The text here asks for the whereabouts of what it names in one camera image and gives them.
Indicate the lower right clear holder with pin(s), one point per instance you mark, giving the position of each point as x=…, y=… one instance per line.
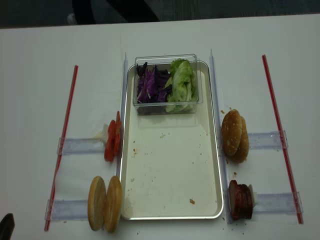
x=278, y=203

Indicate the left red straw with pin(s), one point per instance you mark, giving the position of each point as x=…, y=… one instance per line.
x=58, y=161

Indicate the red straw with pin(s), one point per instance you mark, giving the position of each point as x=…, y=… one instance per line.
x=298, y=208
x=58, y=161

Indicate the brown meat patty slices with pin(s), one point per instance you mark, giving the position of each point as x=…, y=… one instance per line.
x=241, y=201

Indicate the upper right clear holder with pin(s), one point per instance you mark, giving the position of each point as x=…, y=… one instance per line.
x=268, y=140

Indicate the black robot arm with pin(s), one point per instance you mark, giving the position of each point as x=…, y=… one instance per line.
x=7, y=226

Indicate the purple cabbage leaves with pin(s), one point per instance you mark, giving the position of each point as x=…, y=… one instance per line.
x=154, y=86

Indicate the white stopper behind tomato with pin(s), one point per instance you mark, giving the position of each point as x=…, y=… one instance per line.
x=104, y=134

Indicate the red tomato slices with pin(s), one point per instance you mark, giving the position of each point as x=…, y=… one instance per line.
x=114, y=134

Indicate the clear plastic salad container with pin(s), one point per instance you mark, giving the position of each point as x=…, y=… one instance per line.
x=164, y=62

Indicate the sesame bun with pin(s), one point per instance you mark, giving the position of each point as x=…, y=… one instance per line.
x=231, y=132
x=243, y=149

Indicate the rear sesame bun top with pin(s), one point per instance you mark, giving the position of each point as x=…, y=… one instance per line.
x=243, y=149

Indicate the clear holder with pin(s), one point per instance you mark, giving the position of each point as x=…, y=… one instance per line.
x=63, y=210
x=268, y=140
x=278, y=203
x=69, y=146

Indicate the right red straw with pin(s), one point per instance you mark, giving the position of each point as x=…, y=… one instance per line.
x=298, y=208

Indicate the green lettuce leaves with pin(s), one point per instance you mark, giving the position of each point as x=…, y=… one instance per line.
x=182, y=81

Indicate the white stopper behind patties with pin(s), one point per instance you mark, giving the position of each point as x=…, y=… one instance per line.
x=253, y=195

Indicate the silver metal tray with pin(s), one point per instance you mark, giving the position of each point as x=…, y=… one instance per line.
x=170, y=166

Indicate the front sesame bun top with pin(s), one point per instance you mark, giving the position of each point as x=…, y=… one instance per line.
x=231, y=132

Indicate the lower left clear holder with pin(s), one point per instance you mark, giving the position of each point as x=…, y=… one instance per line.
x=63, y=210

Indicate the upper left clear holder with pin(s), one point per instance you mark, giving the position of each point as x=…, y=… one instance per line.
x=69, y=146

